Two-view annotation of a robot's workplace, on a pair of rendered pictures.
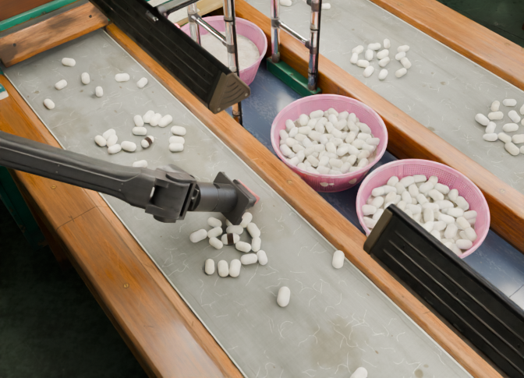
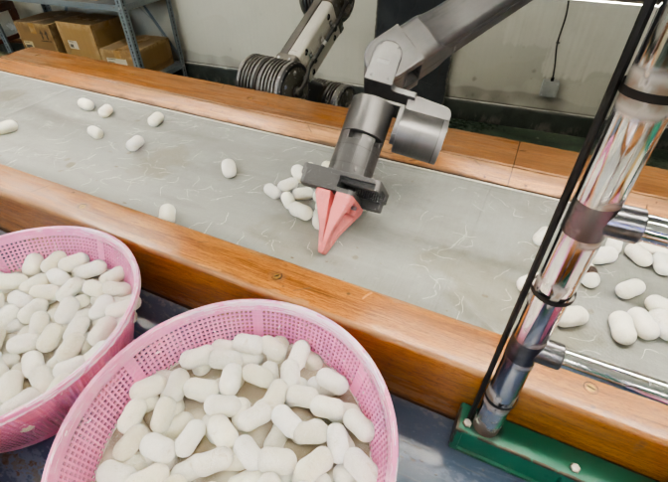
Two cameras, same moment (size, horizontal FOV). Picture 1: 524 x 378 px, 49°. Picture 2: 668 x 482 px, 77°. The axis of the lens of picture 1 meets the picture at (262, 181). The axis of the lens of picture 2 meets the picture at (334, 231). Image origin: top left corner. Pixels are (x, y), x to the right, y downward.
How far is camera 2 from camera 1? 1.29 m
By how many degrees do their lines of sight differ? 87
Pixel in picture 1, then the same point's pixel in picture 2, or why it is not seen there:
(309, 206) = (225, 250)
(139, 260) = not seen: hidden behind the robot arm
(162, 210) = not seen: hidden behind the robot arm
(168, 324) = (329, 118)
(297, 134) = (321, 427)
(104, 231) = (468, 150)
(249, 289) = (272, 171)
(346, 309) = (152, 185)
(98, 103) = not seen: outside the picture
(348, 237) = (150, 229)
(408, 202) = (31, 351)
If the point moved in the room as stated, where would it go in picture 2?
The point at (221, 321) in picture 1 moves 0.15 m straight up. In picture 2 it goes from (286, 146) to (279, 59)
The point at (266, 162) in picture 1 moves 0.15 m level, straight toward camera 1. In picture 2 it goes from (341, 296) to (285, 218)
